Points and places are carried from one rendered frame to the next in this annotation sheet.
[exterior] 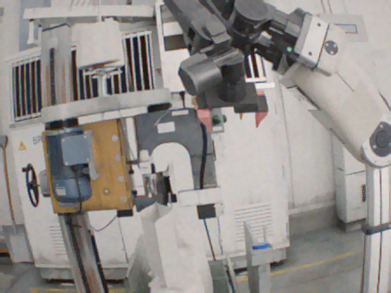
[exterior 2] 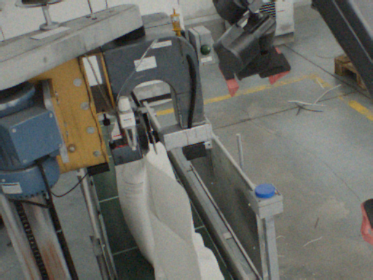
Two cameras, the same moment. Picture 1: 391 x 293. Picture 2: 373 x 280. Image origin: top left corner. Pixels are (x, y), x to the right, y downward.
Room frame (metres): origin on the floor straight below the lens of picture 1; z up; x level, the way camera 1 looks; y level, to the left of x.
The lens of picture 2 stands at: (0.94, 0.27, 1.75)
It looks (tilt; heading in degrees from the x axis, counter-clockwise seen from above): 29 degrees down; 343
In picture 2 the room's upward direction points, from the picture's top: 7 degrees counter-clockwise
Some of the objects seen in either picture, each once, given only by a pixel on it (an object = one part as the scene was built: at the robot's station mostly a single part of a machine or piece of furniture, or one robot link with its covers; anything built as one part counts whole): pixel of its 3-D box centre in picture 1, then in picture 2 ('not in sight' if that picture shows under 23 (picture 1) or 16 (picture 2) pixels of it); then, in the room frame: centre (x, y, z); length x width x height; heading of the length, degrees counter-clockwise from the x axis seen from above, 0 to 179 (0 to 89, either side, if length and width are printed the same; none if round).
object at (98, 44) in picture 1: (97, 44); not in sight; (2.19, 0.29, 1.61); 0.17 x 0.17 x 0.17
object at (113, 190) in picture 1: (85, 166); (29, 111); (2.42, 0.41, 1.18); 0.34 x 0.25 x 0.31; 90
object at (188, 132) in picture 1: (175, 145); (146, 69); (2.45, 0.07, 1.21); 0.30 x 0.25 x 0.30; 0
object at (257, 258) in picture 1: (261, 255); (266, 200); (2.21, -0.18, 0.81); 0.08 x 0.08 x 0.06; 0
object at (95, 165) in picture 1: (91, 153); (48, 112); (2.25, 0.35, 1.23); 0.28 x 0.07 x 0.16; 0
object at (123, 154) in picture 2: (147, 202); (124, 150); (2.33, 0.19, 1.04); 0.08 x 0.06 x 0.05; 90
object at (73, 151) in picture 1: (73, 153); (31, 138); (2.09, 0.39, 1.25); 0.10 x 0.08 x 0.12; 115
